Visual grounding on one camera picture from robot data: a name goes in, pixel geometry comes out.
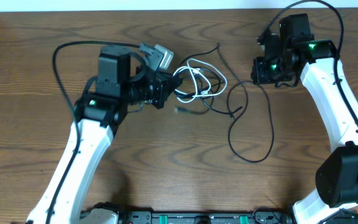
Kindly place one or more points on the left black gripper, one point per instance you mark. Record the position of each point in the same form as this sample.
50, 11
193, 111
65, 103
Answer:
165, 87

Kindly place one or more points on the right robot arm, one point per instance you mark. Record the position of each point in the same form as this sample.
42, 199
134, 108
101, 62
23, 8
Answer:
293, 56

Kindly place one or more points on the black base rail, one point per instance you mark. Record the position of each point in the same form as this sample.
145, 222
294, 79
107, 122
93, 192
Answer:
197, 217

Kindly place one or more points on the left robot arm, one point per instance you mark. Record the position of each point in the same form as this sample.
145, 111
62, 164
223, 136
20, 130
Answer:
124, 77

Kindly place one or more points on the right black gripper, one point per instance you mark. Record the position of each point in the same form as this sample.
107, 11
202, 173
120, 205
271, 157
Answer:
258, 75

